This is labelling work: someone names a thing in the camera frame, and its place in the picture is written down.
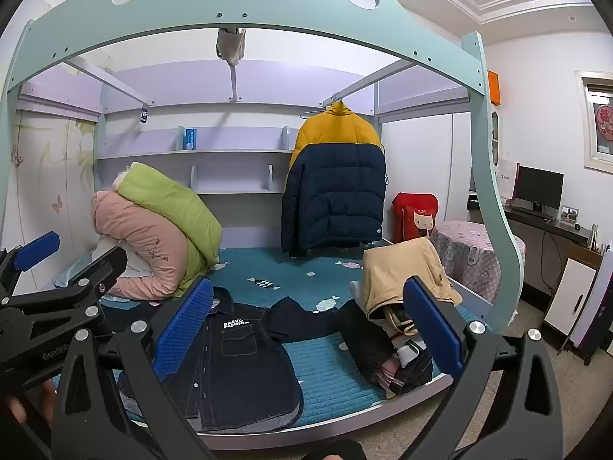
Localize light blue bunk bed frame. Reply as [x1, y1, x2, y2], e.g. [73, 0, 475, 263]
[0, 0, 528, 446]

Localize white purple board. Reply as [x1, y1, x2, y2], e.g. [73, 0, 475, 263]
[572, 244, 613, 365]

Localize hanging grey bag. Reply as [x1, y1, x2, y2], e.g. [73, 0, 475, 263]
[215, 28, 247, 66]

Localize grey garment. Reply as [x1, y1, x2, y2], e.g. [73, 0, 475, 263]
[349, 279, 372, 305]

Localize yellow navy puffer jacket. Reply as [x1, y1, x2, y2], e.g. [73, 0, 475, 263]
[281, 102, 388, 258]

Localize black computer monitor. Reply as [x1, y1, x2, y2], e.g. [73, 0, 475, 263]
[515, 166, 565, 215]

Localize white cabinet door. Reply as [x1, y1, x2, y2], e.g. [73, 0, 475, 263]
[543, 256, 597, 350]

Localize dark desk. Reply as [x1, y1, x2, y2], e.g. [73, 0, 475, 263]
[503, 204, 606, 256]

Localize white garment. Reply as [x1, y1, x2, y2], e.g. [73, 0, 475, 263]
[393, 338, 429, 366]

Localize green quilt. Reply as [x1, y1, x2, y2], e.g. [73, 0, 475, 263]
[117, 163, 223, 298]

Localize window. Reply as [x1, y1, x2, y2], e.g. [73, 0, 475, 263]
[575, 72, 613, 176]

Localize lavender wall shelf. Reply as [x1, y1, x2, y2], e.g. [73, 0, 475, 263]
[96, 146, 295, 197]

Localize pink quilt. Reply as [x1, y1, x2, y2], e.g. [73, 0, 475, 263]
[91, 191, 190, 304]

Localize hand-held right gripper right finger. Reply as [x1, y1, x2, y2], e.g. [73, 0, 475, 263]
[403, 277, 566, 460]

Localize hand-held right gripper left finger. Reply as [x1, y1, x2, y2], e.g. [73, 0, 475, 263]
[50, 277, 226, 460]

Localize person's left hand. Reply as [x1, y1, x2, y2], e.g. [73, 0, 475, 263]
[5, 378, 57, 429]

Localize pink garment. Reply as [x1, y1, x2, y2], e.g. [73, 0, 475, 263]
[371, 357, 408, 396]

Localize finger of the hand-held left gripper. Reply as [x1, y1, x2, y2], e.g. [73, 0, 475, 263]
[0, 245, 129, 334]
[0, 231, 61, 305]

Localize white box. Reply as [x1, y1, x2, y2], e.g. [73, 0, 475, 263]
[498, 159, 521, 200]

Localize black keyboard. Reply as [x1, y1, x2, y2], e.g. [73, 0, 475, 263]
[510, 206, 555, 221]

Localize beige jacket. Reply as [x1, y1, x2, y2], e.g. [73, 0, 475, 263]
[362, 237, 463, 336]

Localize black garment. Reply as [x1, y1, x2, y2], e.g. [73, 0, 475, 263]
[338, 299, 434, 389]

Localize teal quilted bed blanket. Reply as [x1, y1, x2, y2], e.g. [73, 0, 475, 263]
[52, 244, 461, 437]

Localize dark denim jacket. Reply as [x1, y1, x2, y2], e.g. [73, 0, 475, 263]
[115, 286, 346, 434]

